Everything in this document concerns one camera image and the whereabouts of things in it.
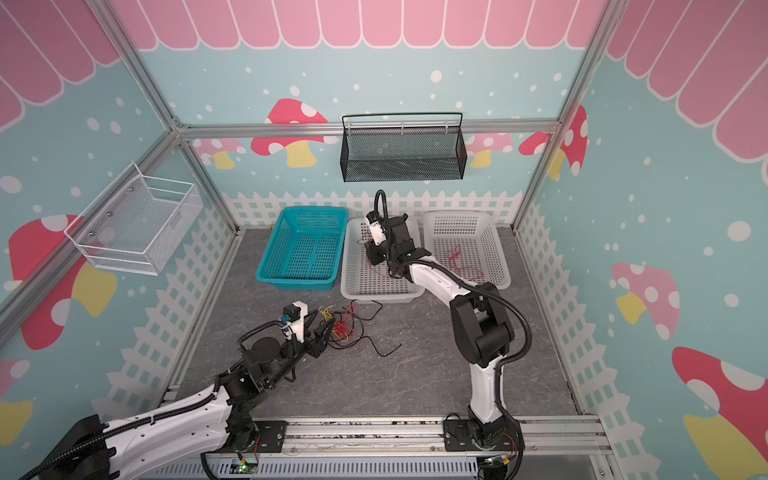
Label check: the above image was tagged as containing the red cable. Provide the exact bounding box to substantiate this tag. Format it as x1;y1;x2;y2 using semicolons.
442;244;486;286
329;302;361;344

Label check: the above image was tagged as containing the black cable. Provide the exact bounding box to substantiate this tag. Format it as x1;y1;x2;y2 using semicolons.
326;298;404;359

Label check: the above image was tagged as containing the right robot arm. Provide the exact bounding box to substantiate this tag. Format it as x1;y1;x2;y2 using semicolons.
365;189;532;455

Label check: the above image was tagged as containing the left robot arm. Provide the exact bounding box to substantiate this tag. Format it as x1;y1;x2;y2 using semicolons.
24;320;333;479

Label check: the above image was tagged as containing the middle white plastic basket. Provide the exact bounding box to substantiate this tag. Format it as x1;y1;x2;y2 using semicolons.
340;217;425;304

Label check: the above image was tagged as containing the white plastic basket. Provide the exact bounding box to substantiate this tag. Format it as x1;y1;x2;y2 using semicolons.
340;217;425;304
422;211;511;290

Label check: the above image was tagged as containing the teal plastic basket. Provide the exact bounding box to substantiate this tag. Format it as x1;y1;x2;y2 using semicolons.
256;206;348;291

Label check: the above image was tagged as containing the right white plastic basket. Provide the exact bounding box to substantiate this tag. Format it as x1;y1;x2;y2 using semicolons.
422;211;511;290

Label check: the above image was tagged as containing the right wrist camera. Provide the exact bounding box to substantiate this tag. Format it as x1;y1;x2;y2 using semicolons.
366;217;387;246

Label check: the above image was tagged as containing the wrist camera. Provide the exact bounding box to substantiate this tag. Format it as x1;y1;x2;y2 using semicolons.
280;301;308;343
366;217;387;246

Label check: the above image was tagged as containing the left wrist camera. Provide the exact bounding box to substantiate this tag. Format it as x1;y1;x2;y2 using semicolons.
280;301;308;343

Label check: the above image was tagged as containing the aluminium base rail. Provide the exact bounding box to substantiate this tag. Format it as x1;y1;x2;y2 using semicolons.
113;415;613;480

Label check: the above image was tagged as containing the black wire mesh wall basket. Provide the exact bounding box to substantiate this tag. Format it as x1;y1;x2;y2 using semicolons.
340;112;468;182

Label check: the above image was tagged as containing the white wire mesh wall basket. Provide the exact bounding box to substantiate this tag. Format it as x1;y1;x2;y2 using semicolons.
64;164;203;276

